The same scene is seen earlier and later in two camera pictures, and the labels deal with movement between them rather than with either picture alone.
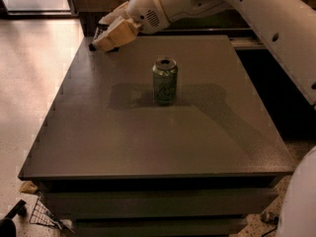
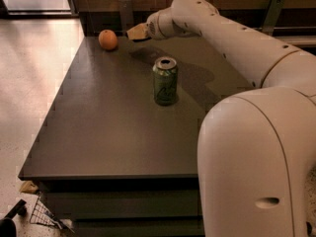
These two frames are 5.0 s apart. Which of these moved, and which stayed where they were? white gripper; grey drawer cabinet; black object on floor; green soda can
Moved: white gripper
Stayed: green soda can; black object on floor; grey drawer cabinet
